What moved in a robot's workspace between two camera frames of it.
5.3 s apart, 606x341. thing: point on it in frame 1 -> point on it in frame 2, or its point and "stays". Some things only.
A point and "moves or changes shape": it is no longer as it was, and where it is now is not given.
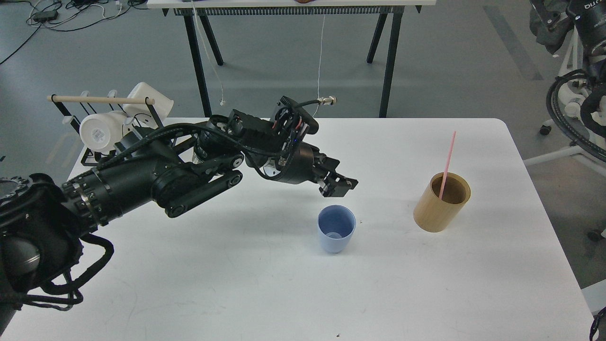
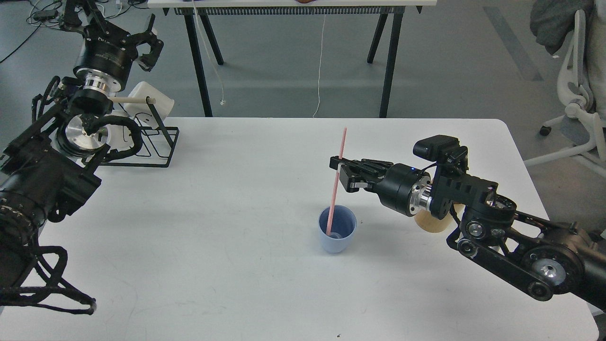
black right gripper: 550,21 -> 404,189
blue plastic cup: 336,224 stays
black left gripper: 305,161 -> 107,59
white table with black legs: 197,11 stays
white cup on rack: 163,105 stays
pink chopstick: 448,165 moves or changes shape
